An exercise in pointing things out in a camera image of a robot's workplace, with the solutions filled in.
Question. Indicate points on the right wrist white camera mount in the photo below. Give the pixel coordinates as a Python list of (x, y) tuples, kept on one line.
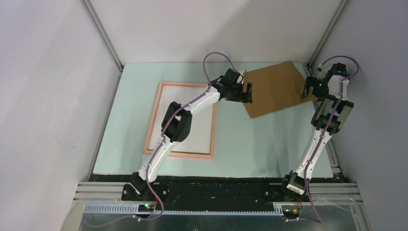
[(322, 71)]

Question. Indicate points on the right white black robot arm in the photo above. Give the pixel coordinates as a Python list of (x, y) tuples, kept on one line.
[(327, 120)]

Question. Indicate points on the right aluminium corner post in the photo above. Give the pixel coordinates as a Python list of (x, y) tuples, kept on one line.
[(328, 30)]

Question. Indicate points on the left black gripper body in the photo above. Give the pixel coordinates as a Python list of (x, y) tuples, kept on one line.
[(236, 88)]

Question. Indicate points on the brown cardboard backing board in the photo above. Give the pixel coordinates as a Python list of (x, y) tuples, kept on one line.
[(275, 88)]

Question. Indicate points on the aluminium front rail frame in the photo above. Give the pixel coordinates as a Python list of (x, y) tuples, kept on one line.
[(335, 194)]

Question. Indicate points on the aluminium corner post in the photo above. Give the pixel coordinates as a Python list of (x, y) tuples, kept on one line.
[(98, 25), (328, 30)]

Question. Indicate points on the grey slotted cable duct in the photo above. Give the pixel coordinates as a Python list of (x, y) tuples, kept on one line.
[(136, 209)]

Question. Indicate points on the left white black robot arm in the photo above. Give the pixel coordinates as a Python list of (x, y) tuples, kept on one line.
[(176, 124)]

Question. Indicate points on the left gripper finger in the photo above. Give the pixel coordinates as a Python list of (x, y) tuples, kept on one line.
[(235, 98), (247, 96)]

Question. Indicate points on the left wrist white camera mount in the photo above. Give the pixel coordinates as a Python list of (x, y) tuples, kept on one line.
[(240, 79)]

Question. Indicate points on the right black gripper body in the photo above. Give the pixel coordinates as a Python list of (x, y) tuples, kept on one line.
[(320, 89)]

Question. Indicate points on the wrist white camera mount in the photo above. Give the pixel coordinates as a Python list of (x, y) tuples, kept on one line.
[(322, 71), (240, 79)]

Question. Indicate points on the orange wooden picture frame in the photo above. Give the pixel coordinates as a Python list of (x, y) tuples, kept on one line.
[(153, 121)]

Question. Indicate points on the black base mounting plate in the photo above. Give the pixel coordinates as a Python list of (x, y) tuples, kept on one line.
[(221, 197)]

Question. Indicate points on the left aluminium corner post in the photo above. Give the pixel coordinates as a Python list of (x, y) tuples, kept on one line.
[(98, 25)]

